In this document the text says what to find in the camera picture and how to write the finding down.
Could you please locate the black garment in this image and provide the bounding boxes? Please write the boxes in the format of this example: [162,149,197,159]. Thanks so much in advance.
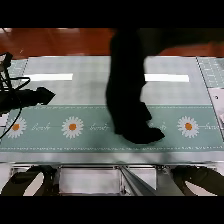
[105,28,166,145]

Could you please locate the silver frame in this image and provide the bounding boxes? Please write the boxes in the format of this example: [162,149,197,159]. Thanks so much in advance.
[0,161,224,197]

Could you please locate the black cable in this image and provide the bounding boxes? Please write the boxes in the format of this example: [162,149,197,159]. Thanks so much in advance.
[0,75,32,140]

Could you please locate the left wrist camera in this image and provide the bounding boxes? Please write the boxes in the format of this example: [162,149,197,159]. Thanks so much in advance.
[0,51,15,81]

